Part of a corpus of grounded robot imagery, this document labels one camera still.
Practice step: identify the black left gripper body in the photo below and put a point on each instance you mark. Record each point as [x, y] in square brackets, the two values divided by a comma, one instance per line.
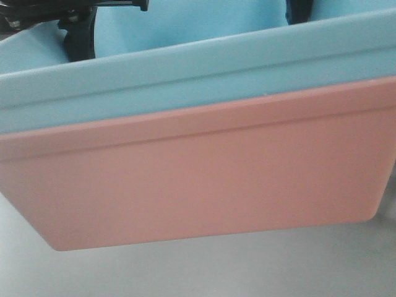
[19, 15]

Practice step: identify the pink plastic box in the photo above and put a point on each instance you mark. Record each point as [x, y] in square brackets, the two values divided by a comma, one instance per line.
[306, 158]

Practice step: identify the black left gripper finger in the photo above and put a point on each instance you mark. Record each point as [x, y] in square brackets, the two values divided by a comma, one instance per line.
[79, 42]

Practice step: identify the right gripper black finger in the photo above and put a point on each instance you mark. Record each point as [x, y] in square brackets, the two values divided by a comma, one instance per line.
[298, 11]

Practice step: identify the light blue plastic box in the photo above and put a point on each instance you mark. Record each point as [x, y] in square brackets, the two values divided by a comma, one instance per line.
[180, 54]

